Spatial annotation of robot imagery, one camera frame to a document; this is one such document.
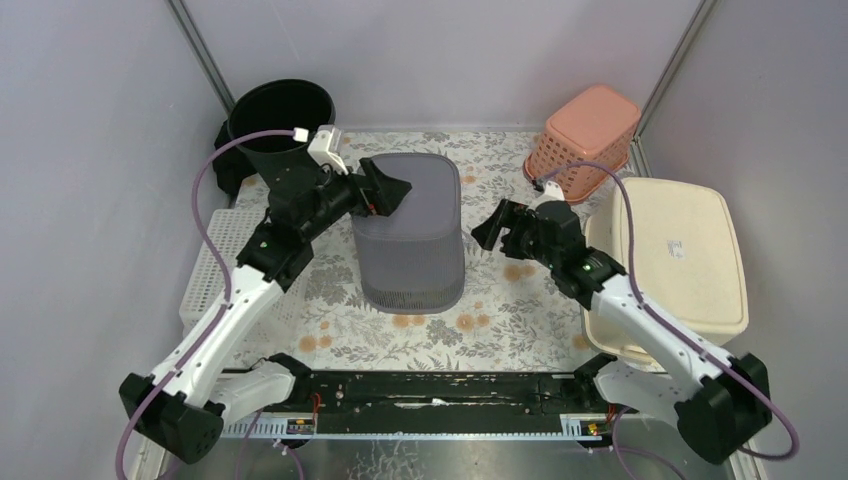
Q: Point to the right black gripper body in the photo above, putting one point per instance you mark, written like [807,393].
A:
[522,242]

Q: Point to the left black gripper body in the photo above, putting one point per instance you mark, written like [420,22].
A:
[365,187]

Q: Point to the grey ribbed waste bin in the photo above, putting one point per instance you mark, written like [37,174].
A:
[413,261]

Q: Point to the black round waste bin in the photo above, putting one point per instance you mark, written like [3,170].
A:
[278,105]

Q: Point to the pink perforated plastic basket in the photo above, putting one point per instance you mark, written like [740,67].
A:
[596,126]

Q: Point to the white perforated plastic basket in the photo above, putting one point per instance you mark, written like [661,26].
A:
[229,231]

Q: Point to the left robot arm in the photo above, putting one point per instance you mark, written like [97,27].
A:
[181,405]

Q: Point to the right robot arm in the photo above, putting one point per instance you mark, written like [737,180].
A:
[717,401]

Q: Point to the floral patterned table mat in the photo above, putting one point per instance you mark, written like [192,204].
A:
[511,317]

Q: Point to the black cloth in corner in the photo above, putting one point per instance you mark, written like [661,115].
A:
[231,169]

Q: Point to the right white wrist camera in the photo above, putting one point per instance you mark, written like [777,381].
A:
[548,191]

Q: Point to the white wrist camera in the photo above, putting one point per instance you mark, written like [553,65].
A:
[322,146]
[548,191]

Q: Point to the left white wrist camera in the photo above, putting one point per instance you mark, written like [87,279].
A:
[322,146]

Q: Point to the aluminium frame rail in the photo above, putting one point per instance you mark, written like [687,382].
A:
[411,434]

